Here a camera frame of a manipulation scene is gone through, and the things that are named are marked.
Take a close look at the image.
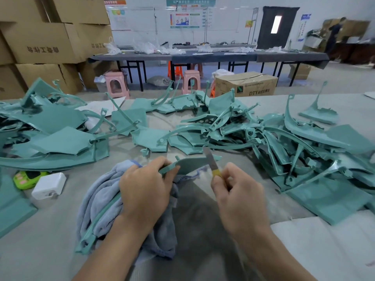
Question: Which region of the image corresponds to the person's right hand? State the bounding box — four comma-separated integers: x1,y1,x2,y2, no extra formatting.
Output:
211,162,271,238

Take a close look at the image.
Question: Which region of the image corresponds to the person's left hand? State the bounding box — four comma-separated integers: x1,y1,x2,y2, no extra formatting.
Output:
119,157,179,232

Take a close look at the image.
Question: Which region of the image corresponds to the grey-blue wiping cloth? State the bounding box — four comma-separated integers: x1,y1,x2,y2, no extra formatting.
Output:
76,160,197,261

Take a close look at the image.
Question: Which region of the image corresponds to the single green plastic part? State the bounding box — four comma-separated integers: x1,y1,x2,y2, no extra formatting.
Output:
75,156,225,255

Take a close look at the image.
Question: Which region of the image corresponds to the yellow-handled deburring knife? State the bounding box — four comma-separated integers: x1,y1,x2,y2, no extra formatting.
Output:
203,147,222,177

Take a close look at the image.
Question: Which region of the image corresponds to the pile of green plastic parts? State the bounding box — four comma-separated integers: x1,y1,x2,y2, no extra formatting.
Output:
0,78,375,238

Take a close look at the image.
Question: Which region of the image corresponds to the brown cardboard box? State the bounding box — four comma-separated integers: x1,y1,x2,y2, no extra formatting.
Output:
214,72,279,98

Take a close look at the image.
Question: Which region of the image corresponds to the stack of brown cardboard boxes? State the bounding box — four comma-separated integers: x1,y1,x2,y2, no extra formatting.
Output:
0,0,113,100

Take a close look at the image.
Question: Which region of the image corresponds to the person's left forearm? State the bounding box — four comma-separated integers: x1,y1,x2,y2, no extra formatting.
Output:
73,216,156,281

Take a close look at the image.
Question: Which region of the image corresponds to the white power adapter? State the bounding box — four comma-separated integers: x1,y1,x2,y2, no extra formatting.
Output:
32,173,67,200

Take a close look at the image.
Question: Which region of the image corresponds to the white foam sheet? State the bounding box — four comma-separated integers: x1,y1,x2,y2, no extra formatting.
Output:
271,209,375,281

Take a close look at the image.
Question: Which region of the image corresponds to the white paper sheet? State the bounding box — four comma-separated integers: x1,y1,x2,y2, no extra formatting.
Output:
76,99,127,131

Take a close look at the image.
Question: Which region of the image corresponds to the pink plastic stool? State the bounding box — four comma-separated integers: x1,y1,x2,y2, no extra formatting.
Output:
105,71,130,100
182,70,202,95

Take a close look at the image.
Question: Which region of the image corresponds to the green and yellow gadget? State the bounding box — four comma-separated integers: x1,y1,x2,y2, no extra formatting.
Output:
13,170,49,190

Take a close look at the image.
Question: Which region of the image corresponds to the orange object under table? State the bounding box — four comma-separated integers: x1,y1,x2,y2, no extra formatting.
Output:
168,61,184,81

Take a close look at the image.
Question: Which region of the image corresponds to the heap of clear plastic bags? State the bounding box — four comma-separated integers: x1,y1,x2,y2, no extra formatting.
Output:
104,41,185,55

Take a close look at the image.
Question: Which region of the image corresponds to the long grey work table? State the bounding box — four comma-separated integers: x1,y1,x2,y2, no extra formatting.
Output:
89,50,330,90

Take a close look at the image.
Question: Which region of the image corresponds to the dark door with window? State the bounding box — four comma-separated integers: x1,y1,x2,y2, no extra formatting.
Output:
257,6,300,50

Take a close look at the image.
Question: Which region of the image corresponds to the colourful wall poster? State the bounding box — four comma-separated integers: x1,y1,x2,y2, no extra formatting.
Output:
170,10,204,29

